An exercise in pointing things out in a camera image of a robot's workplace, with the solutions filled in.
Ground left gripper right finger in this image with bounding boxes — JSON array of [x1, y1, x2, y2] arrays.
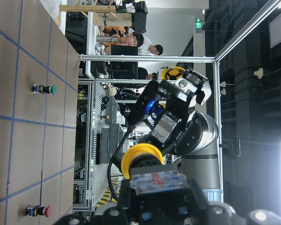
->
[[187, 179, 208, 210]]

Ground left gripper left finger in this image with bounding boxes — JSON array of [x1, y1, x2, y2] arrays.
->
[[117, 180, 138, 222]]

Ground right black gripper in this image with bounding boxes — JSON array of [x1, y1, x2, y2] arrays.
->
[[139, 68, 212, 155]]

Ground yellow push button switch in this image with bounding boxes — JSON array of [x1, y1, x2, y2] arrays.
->
[[121, 143, 190, 225]]

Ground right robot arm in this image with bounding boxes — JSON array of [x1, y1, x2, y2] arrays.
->
[[136, 69, 223, 203]]

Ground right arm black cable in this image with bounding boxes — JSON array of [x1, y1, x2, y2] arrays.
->
[[107, 124, 136, 202]]

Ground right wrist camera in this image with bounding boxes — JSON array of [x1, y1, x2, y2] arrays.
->
[[127, 80, 159, 127]]

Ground red push button switch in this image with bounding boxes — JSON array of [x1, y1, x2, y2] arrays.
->
[[26, 205, 52, 217]]

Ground green push button switch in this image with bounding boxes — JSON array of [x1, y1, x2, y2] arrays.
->
[[32, 84, 57, 95]]

